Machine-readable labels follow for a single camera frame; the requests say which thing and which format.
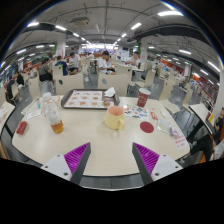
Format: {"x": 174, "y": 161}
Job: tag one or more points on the red white table sticker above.
{"x": 180, "y": 141}

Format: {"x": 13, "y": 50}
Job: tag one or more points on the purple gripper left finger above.
{"x": 71, "y": 165}

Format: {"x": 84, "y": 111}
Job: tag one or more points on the brown food tray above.
{"x": 88, "y": 99}

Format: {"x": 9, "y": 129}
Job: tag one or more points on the red paper cup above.
{"x": 143, "y": 97}

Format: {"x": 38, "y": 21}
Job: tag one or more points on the yellow ceramic mug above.
{"x": 115, "y": 118}

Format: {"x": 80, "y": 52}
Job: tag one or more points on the white paper receipt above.
{"x": 34, "y": 114}

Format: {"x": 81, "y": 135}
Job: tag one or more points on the person in grey shirt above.
{"x": 45, "y": 77}

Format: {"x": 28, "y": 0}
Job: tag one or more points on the beige chair behind table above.
{"x": 118, "y": 82}
{"x": 66, "y": 83}

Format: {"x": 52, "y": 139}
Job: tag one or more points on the white crumpled napkin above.
{"x": 110, "y": 92}

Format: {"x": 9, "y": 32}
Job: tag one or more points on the small red sachet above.
{"x": 154, "y": 116}

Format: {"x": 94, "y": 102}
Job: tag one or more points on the person in blue shirt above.
{"x": 62, "y": 64}

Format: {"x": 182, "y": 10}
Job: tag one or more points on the side table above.
{"x": 6, "y": 111}
{"x": 201, "y": 113}

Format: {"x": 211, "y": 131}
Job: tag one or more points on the beige chair behind table right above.
{"x": 118, "y": 82}

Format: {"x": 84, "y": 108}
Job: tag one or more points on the red round cup lid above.
{"x": 147, "y": 127}

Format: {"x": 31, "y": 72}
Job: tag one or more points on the colourful leaflet on table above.
{"x": 133, "y": 111}

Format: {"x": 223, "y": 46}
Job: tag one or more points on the side table at right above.
{"x": 201, "y": 113}

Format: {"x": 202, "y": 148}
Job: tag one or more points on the side table at left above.
{"x": 6, "y": 111}

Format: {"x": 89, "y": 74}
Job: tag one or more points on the clear plastic wrapper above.
{"x": 164, "y": 126}

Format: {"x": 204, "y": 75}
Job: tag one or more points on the person in white shirt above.
{"x": 103, "y": 66}

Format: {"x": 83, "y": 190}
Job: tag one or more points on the plastic bottle with amber liquid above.
{"x": 52, "y": 113}

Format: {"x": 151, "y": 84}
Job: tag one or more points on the person seated at right edge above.
{"x": 207, "y": 143}

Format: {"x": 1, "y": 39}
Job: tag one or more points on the beige chair behind table left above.
{"x": 66, "y": 83}

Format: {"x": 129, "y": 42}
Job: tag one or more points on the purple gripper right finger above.
{"x": 153, "y": 166}

